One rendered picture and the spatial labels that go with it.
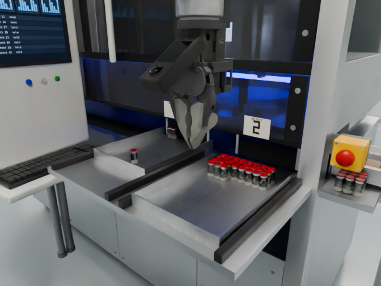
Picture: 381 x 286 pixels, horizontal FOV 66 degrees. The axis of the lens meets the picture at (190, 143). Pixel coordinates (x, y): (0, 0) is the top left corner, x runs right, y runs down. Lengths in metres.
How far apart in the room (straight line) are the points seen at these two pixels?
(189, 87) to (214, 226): 0.32
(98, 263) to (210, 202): 1.31
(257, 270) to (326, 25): 0.79
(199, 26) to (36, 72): 0.94
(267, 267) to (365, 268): 1.11
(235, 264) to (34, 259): 1.69
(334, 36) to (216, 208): 0.49
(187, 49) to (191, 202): 0.42
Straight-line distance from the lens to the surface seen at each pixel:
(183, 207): 0.72
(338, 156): 0.79
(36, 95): 1.32
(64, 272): 1.97
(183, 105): 0.50
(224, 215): 0.70
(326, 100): 0.80
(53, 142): 1.38
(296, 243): 0.98
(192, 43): 0.46
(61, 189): 1.60
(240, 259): 0.59
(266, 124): 0.87
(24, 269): 2.09
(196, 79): 0.47
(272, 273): 1.09
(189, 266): 1.36
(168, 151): 1.06
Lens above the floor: 1.27
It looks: 20 degrees down
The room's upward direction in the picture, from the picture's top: straight up
